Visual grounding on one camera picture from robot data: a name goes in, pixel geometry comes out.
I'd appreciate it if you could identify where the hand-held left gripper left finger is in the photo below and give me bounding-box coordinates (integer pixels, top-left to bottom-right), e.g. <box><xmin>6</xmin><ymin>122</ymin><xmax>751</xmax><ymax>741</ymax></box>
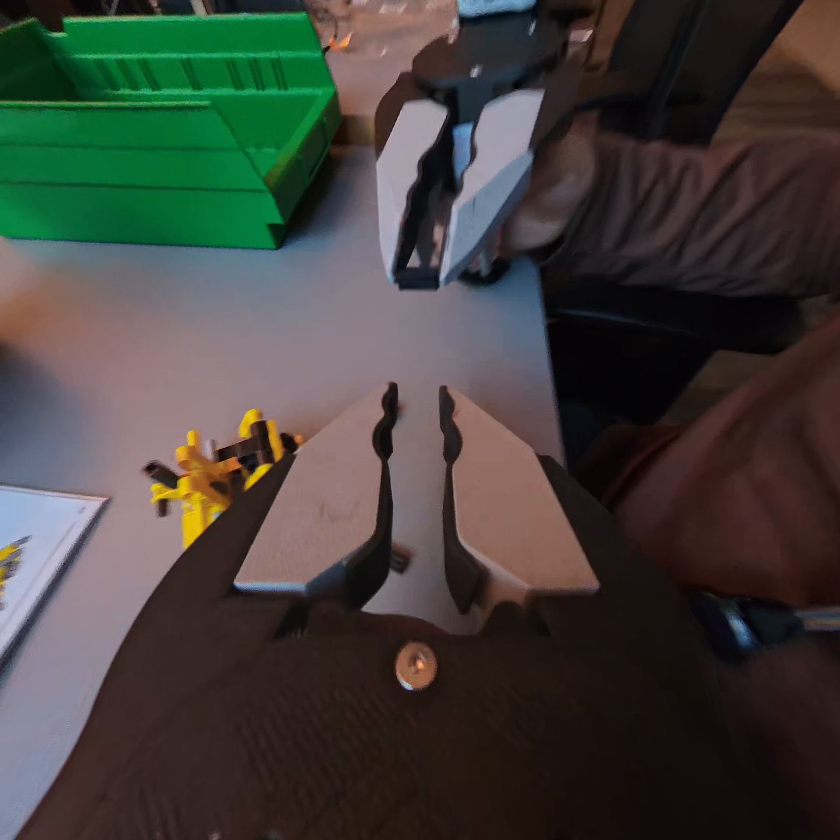
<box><xmin>234</xmin><ymin>382</ymin><xmax>399</xmax><ymax>609</ymax></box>

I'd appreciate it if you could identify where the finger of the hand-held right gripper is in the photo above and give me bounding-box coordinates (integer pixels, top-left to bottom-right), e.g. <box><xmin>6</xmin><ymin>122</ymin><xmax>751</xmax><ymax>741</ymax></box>
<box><xmin>375</xmin><ymin>98</ymin><xmax>454</xmax><ymax>286</ymax></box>
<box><xmin>438</xmin><ymin>88</ymin><xmax>546</xmax><ymax>286</ymax></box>

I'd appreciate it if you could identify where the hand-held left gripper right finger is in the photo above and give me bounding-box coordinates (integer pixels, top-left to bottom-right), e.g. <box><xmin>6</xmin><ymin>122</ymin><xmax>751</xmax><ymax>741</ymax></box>
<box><xmin>438</xmin><ymin>386</ymin><xmax>599</xmax><ymax>614</ymax></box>

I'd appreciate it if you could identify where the yellow lego vehicle model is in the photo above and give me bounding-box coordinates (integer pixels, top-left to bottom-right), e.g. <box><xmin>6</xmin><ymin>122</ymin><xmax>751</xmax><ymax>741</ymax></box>
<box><xmin>143</xmin><ymin>408</ymin><xmax>306</xmax><ymax>549</ymax></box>

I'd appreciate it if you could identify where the person's right forearm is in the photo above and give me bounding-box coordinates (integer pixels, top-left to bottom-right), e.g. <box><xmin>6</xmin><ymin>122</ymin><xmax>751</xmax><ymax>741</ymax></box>
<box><xmin>538</xmin><ymin>128</ymin><xmax>840</xmax><ymax>299</ymax></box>

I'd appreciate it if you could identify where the lego instruction booklet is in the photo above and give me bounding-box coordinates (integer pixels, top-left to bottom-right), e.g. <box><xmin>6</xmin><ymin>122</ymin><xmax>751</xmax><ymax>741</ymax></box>
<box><xmin>0</xmin><ymin>484</ymin><xmax>110</xmax><ymax>667</ymax></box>

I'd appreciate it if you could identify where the person's right hand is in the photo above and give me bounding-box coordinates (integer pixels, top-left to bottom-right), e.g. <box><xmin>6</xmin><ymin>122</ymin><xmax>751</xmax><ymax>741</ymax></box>
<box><xmin>499</xmin><ymin>115</ymin><xmax>595</xmax><ymax>263</ymax></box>

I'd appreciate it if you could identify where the black office chair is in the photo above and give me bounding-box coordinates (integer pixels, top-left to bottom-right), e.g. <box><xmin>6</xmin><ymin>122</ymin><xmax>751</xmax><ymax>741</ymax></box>
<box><xmin>543</xmin><ymin>276</ymin><xmax>802</xmax><ymax>460</ymax></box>

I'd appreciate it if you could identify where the black badge reel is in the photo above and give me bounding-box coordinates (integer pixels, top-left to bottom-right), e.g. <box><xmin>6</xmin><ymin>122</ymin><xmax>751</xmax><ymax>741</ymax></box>
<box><xmin>692</xmin><ymin>587</ymin><xmax>840</xmax><ymax>660</ymax></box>

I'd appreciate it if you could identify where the person's brown shirt torso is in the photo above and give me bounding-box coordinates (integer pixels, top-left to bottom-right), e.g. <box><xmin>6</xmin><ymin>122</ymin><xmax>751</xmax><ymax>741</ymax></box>
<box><xmin>577</xmin><ymin>315</ymin><xmax>840</xmax><ymax>788</ymax></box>

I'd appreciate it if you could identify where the green plastic bin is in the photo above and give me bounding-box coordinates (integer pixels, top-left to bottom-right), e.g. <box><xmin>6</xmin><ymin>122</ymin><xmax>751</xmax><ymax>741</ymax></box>
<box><xmin>0</xmin><ymin>13</ymin><xmax>336</xmax><ymax>109</ymax></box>
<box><xmin>0</xmin><ymin>88</ymin><xmax>343</xmax><ymax>250</ymax></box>

